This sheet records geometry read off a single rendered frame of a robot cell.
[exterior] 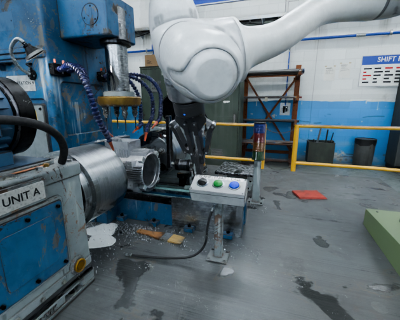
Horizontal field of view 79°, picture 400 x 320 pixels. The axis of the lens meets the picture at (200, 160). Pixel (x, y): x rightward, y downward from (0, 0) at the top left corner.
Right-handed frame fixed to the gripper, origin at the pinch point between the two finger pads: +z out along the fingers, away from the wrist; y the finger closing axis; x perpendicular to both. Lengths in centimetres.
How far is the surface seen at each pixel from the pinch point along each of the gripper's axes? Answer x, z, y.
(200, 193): 3.5, 9.3, -0.1
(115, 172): 1.6, 5.2, 29.4
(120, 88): -32, -10, 41
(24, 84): -20, -18, 76
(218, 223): 5.4, 20.7, -5.2
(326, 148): -402, 279, -128
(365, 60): -520, 141, -191
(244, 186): 0.0, 8.1, -13.2
